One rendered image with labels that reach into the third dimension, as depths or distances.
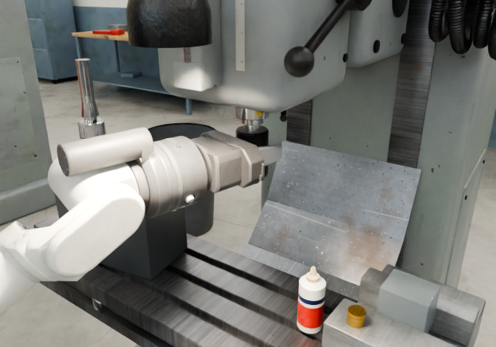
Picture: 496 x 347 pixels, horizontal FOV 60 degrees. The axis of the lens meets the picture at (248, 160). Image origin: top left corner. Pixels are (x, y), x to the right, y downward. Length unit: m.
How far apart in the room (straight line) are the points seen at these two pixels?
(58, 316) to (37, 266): 1.89
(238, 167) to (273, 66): 0.15
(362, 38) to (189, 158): 0.29
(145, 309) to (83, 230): 0.34
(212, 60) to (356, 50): 0.23
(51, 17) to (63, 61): 0.71
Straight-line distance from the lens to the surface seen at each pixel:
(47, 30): 7.79
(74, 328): 2.28
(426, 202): 0.96
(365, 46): 0.63
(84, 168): 0.47
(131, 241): 0.82
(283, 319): 0.75
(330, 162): 0.98
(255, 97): 0.49
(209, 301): 0.78
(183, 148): 0.52
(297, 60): 0.42
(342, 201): 0.96
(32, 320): 2.39
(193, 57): 0.48
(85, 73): 0.83
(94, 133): 0.84
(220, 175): 0.54
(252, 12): 0.48
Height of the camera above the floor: 1.44
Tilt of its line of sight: 21 degrees down
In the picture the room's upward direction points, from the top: straight up
